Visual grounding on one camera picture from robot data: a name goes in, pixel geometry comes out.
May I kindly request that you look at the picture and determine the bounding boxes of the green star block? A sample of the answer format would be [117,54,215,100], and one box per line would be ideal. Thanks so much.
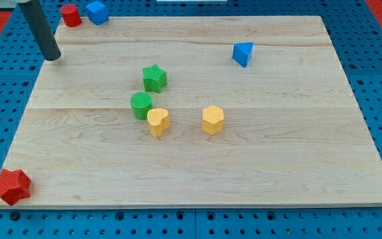
[142,64,167,93]

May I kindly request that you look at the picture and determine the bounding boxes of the blue triangle block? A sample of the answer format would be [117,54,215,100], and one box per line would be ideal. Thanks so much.
[232,42,254,68]

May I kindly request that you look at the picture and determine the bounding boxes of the red star block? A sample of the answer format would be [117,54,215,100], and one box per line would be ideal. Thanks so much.
[0,169,32,206]

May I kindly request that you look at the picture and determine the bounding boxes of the yellow hexagon block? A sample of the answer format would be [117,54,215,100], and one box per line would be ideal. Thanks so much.
[202,106,224,135]

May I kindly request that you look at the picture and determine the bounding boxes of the light wooden board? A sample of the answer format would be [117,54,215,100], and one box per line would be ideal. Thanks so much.
[3,16,382,210]

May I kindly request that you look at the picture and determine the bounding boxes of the yellow heart block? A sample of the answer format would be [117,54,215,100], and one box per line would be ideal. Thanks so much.
[147,108,170,137]

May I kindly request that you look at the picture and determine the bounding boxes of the green cylinder block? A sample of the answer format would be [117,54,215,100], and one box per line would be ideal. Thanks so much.
[131,92,153,120]

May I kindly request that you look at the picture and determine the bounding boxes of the blue cube block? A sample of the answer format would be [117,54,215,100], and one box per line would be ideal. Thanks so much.
[86,1,109,25]

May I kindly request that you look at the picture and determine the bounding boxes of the red cylinder block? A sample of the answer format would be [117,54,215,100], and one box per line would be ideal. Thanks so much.
[60,4,82,27]

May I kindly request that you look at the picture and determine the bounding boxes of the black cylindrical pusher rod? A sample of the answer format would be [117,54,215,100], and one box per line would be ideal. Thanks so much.
[17,0,61,61]

